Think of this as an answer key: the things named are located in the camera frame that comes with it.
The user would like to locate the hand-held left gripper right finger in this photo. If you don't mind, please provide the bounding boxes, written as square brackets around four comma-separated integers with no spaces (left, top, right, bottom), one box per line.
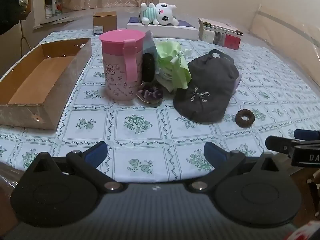
[187,141,294,193]

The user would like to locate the golden coat rack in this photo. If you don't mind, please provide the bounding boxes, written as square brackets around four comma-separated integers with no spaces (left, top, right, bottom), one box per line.
[20,17,33,53]

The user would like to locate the brown scrunchie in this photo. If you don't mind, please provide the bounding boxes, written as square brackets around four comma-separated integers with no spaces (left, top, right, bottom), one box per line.
[235,109,255,127]

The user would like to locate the plastic-wrapped beige headboard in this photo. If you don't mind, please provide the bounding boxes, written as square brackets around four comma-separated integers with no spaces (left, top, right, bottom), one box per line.
[247,4,320,63]

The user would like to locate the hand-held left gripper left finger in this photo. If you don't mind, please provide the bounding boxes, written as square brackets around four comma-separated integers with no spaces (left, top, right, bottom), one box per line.
[19,141,125,193]

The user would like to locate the purple velvet scrunchie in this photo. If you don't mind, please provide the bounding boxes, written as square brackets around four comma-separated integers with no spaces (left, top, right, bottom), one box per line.
[137,82,164,103]

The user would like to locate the light green cloth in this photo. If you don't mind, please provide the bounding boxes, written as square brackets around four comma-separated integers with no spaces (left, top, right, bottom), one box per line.
[155,41,193,90]

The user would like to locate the grey cloth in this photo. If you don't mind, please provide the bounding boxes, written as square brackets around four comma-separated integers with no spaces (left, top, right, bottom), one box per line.
[143,30,160,55]

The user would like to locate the dark grey cap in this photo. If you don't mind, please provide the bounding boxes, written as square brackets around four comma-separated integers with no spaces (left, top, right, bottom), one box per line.
[173,49,240,124]

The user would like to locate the white cat plush toy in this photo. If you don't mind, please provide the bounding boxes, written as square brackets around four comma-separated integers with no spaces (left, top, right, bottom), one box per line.
[140,2,179,27]

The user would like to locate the cardboard tray box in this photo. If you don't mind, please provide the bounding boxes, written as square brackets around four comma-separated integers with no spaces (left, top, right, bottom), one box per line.
[0,37,92,130]

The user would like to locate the small cardboard box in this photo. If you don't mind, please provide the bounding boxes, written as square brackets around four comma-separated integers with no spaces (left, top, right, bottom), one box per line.
[93,11,117,36]

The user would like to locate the black down jacket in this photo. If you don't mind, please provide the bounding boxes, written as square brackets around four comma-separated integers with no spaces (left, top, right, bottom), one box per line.
[0,0,22,34]

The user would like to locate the pink lidded cup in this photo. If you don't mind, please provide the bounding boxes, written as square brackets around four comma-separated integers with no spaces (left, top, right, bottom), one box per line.
[98,29,146,102]

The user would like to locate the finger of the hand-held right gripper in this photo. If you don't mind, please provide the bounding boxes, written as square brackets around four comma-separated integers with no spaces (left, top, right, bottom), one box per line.
[265,135,300,155]
[294,129,320,140]

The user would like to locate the grey bed sheet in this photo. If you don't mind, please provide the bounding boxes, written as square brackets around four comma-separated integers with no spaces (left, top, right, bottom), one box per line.
[32,6,250,39]

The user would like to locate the stack of books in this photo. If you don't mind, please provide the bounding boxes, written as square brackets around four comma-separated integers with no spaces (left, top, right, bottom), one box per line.
[198,17,243,50]

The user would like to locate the white flat box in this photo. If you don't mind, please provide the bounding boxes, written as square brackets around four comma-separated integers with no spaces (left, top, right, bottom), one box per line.
[127,16,200,40]

